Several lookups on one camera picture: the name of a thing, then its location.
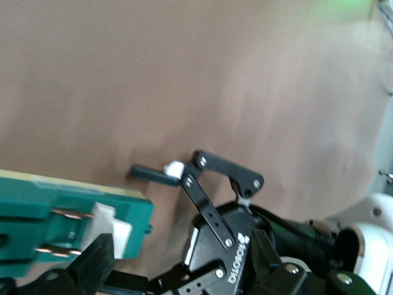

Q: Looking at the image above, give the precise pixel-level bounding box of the green load switch white handle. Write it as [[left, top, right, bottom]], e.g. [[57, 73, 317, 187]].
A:
[[0, 168, 155, 270]]

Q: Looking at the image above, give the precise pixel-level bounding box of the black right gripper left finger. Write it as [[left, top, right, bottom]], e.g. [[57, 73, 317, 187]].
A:
[[0, 233, 225, 295]]

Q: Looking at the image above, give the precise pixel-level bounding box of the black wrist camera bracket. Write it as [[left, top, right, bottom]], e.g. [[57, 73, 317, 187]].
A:
[[270, 258, 378, 295]]

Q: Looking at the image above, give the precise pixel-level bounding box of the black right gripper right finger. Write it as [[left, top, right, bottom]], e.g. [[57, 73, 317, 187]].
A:
[[131, 149, 265, 249]]

